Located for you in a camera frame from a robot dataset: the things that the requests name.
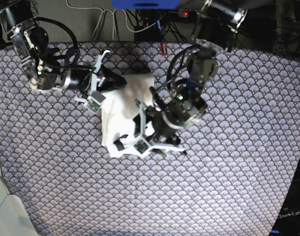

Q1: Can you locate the blue box at top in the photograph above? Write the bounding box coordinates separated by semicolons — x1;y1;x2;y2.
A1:
111;0;180;10

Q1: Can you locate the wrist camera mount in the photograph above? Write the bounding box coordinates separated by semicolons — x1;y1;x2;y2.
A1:
74;50;110;114
132;101;185;157

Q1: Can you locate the patterned fan-print tablecloth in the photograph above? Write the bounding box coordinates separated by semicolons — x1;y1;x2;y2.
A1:
0;49;300;236

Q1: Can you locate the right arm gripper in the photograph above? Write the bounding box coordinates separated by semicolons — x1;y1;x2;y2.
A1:
66;65;127;95

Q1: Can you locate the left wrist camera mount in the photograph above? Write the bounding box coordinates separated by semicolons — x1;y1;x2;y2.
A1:
132;101;185;157

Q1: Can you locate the red table clamp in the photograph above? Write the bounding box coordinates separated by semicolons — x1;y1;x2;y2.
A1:
159;43;168;57

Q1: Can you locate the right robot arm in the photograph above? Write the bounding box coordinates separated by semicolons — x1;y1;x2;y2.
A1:
0;0;127;95

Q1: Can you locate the black device with logo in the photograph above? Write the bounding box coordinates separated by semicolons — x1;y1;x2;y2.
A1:
270;181;300;236

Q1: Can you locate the white cable on floor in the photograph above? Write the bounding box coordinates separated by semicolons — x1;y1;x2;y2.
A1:
66;0;158;41

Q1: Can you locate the black power strip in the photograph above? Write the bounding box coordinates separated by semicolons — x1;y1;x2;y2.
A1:
177;9;199;20

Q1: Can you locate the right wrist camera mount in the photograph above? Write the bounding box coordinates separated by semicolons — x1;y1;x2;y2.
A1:
74;50;110;114

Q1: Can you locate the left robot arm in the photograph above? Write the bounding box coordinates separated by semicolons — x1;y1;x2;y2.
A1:
114;0;248;155

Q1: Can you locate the white printed T-shirt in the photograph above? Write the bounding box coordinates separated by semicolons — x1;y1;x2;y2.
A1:
101;73;155;158

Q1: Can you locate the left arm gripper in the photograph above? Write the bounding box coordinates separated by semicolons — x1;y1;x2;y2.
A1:
114;108;182;150

